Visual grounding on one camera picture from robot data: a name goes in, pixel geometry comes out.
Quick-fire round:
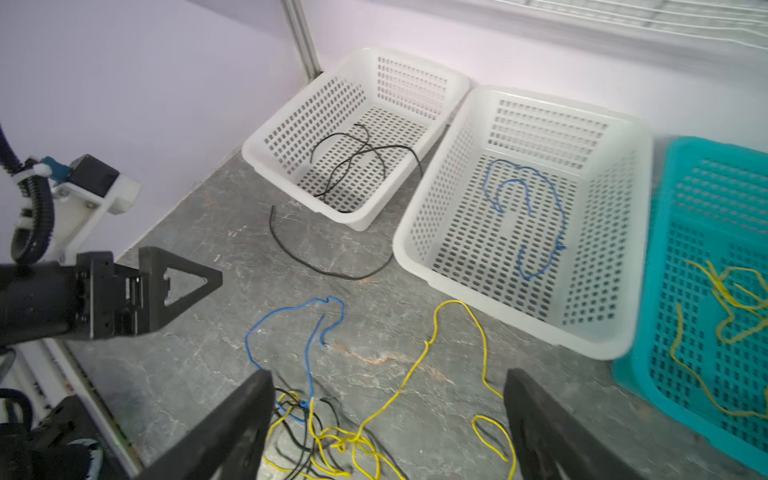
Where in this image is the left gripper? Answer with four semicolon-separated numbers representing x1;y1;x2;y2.
74;247;223;339

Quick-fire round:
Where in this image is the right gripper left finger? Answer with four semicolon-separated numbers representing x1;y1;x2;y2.
138;370;275;480

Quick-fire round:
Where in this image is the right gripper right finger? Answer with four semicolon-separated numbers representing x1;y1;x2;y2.
503;368;640;480

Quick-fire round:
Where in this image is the short yellow cable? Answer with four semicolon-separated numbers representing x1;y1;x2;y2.
668;259;768;420

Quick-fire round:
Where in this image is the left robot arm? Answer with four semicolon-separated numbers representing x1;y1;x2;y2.
1;143;223;479

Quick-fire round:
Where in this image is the teal plastic basket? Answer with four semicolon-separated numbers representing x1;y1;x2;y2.
612;137;767;473

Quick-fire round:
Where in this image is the middle white plastic basket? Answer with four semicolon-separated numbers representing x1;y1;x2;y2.
393;86;653;361

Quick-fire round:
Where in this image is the white plastic basket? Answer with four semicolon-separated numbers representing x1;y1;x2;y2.
241;48;470;231
393;86;653;361

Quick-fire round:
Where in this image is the left white plastic basket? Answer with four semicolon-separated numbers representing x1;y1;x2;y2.
241;48;470;231

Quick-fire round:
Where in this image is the white wire wall rack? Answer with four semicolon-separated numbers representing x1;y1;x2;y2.
476;0;767;52

